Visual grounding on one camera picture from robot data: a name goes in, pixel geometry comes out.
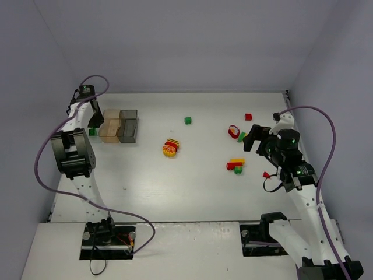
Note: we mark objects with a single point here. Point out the grey plastic container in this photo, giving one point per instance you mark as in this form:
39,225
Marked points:
128,126

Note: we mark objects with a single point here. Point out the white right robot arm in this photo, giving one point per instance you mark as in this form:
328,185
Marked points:
321,255

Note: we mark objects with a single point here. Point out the red flower print lego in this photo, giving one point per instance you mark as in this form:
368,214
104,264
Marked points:
234,131

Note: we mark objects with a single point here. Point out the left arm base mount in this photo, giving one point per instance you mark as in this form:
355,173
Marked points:
118,245

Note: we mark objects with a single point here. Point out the tan plastic container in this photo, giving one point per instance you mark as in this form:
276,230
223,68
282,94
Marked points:
108,131

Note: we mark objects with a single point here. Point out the small red lego piece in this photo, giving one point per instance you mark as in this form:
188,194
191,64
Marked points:
266,175

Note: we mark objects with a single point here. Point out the red long lego brick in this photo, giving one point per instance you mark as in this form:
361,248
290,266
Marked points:
233,165

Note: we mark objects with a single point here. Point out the green number two lego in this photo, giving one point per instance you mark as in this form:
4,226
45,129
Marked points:
238,169

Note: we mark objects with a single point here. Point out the yellow striped curved lego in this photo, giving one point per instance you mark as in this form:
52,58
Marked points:
174,142

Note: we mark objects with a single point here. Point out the green slope lego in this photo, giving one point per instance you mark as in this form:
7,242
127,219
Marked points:
241,137

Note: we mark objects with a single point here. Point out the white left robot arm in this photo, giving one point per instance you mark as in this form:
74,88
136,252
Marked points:
76,159

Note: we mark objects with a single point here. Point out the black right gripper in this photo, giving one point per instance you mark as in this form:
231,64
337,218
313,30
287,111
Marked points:
259,136

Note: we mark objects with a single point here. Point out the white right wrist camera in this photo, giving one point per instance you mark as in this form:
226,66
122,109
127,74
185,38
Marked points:
283,121

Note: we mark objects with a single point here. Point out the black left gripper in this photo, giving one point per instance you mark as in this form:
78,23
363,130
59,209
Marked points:
96,115

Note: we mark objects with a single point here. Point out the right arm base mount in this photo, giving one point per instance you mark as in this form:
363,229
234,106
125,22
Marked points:
255,238

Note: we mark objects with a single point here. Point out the yellow long lego brick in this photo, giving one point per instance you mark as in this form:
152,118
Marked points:
238,160

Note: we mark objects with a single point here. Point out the small green lego brick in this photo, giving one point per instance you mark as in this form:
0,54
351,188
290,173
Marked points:
188,120

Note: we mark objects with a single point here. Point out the yellow butterfly print lego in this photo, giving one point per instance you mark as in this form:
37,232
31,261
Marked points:
169,154

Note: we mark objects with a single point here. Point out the red curved lego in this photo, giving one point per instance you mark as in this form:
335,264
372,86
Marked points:
170,147

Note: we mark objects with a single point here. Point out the small red lego brick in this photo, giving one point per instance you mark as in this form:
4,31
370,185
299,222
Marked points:
248,117

